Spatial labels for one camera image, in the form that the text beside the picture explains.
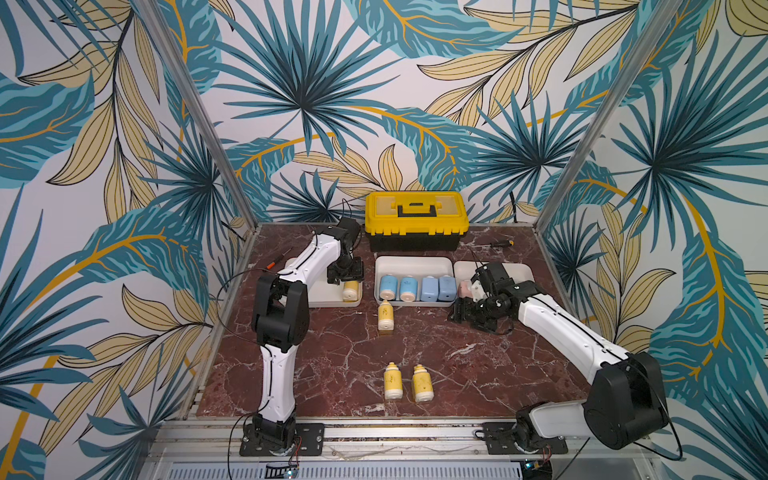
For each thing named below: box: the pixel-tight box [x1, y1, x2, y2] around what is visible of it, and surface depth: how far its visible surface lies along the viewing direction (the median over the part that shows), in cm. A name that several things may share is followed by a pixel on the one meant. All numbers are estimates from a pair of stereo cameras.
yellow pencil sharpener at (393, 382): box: [383, 362, 404, 400], surface depth 77 cm
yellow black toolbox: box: [365, 191, 470, 252], surface depth 102 cm
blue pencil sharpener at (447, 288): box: [438, 274, 457, 301], surface depth 95 cm
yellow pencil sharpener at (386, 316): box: [378, 300, 394, 331], surface depth 89 cm
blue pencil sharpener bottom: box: [420, 275, 439, 302], surface depth 96 cm
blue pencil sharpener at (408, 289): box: [400, 277, 417, 303], surface depth 95 cm
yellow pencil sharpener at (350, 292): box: [342, 280, 359, 302], surface depth 95 cm
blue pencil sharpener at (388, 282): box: [379, 274, 398, 300], surface depth 96 cm
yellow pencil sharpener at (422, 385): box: [412, 364, 435, 403], surface depth 77 cm
